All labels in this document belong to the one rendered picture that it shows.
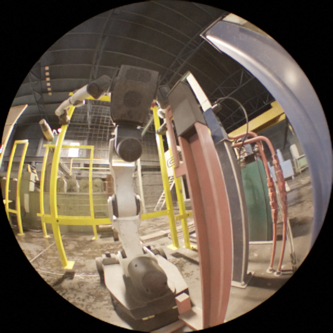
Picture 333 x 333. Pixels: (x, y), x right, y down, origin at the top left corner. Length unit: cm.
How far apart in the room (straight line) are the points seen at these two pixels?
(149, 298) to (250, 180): 112
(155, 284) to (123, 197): 46
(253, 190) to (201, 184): 93
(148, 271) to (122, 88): 78
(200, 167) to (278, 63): 24
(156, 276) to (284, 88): 58
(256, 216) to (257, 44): 117
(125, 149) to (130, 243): 52
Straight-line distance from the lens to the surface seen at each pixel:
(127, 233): 70
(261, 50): 20
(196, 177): 25
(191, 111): 26
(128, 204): 63
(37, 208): 325
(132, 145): 50
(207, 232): 27
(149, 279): 51
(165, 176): 120
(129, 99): 57
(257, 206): 117
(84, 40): 1141
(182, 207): 127
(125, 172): 66
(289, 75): 17
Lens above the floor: 64
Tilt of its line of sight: 16 degrees up
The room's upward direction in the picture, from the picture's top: 9 degrees counter-clockwise
